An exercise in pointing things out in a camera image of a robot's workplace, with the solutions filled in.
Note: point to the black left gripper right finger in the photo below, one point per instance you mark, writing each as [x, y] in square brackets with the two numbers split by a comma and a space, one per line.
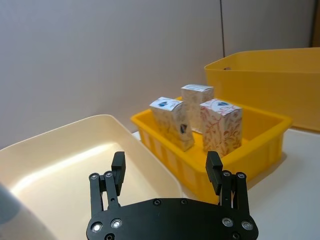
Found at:
[237, 195]

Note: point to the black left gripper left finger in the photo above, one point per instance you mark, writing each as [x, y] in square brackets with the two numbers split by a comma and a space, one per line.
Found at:
[105, 195]

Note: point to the shallow yellow plastic crate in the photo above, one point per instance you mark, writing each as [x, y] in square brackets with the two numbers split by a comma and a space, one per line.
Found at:
[262, 155]

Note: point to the cream plastic tray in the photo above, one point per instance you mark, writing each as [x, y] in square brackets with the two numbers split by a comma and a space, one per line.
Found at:
[62, 155]

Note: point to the red patterned carton box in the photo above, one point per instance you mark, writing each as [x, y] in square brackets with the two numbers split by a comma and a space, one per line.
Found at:
[220, 130]

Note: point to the blue patterned carton box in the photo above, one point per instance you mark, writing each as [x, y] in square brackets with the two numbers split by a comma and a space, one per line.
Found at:
[170, 125]

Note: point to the pale patterned carton box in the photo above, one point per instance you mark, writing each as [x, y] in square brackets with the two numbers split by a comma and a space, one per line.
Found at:
[192, 102]

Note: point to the large yellow plastic bin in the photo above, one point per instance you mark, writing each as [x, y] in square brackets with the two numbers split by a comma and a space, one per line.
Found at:
[262, 87]

